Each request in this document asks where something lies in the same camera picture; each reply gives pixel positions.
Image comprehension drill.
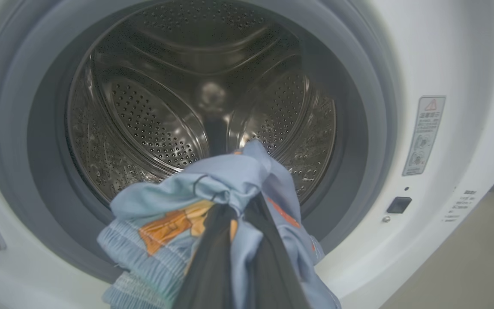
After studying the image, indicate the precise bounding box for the grey warning sticker red triangle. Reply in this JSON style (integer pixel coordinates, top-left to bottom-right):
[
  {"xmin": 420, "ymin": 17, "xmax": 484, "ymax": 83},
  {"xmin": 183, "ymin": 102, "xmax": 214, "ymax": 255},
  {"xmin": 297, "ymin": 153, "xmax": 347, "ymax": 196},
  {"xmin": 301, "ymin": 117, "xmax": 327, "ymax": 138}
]
[{"xmin": 402, "ymin": 95, "xmax": 446, "ymax": 176}]

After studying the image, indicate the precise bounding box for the white front-load washing machine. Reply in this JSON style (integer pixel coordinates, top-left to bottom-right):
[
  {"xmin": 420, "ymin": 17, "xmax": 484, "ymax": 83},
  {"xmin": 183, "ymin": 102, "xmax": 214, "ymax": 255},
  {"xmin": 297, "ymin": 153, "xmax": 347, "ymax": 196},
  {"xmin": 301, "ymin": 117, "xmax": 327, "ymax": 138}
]
[{"xmin": 0, "ymin": 0, "xmax": 494, "ymax": 309}]

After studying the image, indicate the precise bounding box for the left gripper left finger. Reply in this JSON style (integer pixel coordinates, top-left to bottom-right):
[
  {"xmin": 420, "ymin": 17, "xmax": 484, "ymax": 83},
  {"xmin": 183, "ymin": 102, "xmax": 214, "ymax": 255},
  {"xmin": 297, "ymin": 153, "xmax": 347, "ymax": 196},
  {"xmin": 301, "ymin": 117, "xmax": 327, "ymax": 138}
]
[{"xmin": 174, "ymin": 204, "xmax": 235, "ymax": 309}]

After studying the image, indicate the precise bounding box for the grey rubber door gasket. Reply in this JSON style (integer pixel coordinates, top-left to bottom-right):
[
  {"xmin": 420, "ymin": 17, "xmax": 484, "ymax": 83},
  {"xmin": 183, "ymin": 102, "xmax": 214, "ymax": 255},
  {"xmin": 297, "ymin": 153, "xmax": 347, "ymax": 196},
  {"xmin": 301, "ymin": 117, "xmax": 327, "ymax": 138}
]
[{"xmin": 0, "ymin": 0, "xmax": 398, "ymax": 284}]

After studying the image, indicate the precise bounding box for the steel perforated washer drum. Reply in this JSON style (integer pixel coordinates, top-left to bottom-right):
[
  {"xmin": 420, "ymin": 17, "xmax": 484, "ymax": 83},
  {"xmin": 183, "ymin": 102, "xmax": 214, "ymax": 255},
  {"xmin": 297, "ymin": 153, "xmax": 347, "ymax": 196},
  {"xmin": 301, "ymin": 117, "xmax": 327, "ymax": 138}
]
[{"xmin": 66, "ymin": 0, "xmax": 337, "ymax": 204}]

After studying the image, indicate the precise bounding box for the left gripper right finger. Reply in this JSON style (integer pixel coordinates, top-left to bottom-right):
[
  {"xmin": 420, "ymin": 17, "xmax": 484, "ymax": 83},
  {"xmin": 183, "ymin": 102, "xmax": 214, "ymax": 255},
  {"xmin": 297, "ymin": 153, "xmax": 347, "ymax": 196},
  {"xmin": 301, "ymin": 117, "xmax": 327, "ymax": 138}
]
[{"xmin": 245, "ymin": 195, "xmax": 312, "ymax": 309}]

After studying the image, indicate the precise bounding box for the blue garment with orange print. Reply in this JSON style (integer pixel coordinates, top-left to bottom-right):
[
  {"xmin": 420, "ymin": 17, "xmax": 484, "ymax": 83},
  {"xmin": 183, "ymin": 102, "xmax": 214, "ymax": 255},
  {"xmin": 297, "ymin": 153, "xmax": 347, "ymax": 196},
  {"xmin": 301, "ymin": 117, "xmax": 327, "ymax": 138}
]
[{"xmin": 97, "ymin": 139, "xmax": 342, "ymax": 309}]

